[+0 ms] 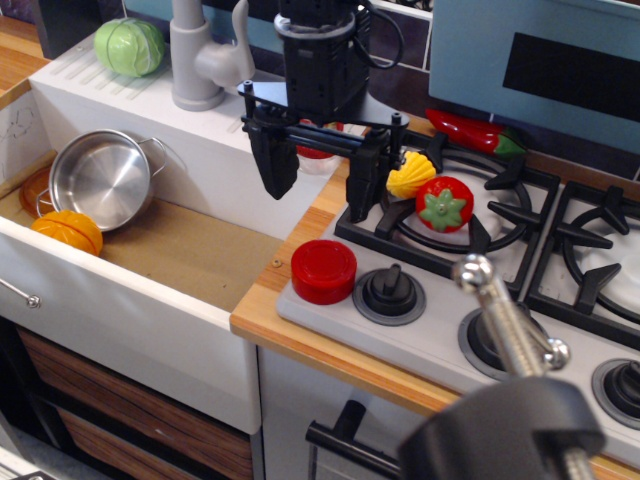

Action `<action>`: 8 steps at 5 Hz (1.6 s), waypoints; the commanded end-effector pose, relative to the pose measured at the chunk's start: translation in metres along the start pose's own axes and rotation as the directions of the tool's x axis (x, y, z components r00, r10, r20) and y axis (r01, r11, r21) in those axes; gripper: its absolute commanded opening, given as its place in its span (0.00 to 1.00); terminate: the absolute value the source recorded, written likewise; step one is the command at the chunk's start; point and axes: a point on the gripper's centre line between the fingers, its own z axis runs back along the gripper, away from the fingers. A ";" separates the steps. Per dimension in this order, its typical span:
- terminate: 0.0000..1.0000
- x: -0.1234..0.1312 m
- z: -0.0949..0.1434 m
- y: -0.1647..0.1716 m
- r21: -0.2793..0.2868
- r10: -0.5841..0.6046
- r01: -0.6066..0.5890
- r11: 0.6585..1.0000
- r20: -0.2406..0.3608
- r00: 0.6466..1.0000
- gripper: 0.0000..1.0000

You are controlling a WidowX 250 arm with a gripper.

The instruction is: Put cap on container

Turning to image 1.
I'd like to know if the black burner grate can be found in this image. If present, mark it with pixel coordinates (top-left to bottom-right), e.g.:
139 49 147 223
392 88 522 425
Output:
526 182 639 349
330 132 559 299

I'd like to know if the stainless steel pot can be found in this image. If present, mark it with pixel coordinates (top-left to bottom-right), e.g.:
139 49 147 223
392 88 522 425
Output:
36 129 168 232

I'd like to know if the red toy tomato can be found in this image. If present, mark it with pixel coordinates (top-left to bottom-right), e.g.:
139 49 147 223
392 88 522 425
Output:
415 176 475 233

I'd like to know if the green toy cabbage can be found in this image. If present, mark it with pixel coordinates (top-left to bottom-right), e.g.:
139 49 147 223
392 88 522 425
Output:
94 18 165 78

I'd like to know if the red plastic cap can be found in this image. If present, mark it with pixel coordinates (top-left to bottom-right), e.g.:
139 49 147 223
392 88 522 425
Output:
291 239 357 305

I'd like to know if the black stove knob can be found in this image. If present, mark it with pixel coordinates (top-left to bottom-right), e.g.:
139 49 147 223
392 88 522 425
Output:
457 301 552 382
591 359 639 430
352 264 426 327

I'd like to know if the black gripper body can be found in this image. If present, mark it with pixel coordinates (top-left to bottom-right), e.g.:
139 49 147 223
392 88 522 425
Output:
238 9 408 163

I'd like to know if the black right burner grate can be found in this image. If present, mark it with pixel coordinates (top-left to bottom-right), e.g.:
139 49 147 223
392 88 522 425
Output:
526 182 639 349

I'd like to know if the metal towel rail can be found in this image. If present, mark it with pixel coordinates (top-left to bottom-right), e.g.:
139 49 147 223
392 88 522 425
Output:
0 279 42 309

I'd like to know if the black left burner grate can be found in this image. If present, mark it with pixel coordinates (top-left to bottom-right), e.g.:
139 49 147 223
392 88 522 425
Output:
330 132 559 299

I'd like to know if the black middle stove knob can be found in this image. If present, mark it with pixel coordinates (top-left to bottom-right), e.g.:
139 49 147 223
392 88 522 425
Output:
457 301 552 382

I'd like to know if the black left stove knob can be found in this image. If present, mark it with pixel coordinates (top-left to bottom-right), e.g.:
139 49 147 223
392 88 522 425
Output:
352 264 426 327

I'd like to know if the white toy sink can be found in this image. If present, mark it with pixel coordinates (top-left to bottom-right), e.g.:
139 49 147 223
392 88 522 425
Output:
1 39 346 434

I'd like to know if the yellow toy corn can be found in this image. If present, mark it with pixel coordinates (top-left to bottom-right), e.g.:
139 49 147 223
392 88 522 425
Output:
386 151 437 199

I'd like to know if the orange toy pumpkin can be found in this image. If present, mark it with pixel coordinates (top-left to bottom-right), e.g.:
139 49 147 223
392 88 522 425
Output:
31 210 103 256

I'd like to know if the clear spice jar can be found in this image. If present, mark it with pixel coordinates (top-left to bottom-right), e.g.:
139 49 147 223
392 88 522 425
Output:
296 146 342 175

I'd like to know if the black right stove knob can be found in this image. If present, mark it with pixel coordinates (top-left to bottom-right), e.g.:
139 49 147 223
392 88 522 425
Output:
591 359 639 430

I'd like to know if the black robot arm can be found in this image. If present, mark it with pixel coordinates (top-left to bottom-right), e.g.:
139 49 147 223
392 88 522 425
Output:
238 1 409 223

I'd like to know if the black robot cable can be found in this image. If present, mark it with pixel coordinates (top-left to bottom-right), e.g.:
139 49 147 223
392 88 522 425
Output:
352 0 405 70

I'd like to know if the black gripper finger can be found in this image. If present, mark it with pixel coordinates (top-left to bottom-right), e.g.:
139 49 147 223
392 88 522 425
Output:
249 123 299 200
346 144 388 223

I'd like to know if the black oven door handle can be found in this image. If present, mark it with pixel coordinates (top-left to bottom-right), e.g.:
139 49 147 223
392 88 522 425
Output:
305 400 400 479

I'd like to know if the red toy chili pepper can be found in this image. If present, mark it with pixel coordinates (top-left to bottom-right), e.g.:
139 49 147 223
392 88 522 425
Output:
425 109 527 158

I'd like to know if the grey toy faucet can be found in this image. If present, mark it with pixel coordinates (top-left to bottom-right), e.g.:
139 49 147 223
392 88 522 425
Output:
170 1 255 112

